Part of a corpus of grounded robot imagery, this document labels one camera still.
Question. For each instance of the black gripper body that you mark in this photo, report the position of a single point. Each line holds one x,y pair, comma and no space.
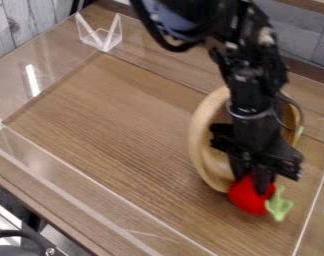
279,155

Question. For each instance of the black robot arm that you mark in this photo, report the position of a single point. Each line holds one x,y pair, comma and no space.
241,126

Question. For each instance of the red toy strawberry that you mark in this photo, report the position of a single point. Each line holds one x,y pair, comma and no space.
267,204

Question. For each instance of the black table clamp bracket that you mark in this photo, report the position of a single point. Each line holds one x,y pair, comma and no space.
42,239

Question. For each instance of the green object behind bowl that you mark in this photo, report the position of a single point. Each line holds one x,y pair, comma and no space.
300,131

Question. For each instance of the wooden bowl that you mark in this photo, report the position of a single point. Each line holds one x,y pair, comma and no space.
212,162

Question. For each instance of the clear acrylic tray wall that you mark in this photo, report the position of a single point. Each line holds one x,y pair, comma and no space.
97,103

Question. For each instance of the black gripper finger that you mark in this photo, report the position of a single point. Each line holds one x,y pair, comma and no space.
264,178
240,165

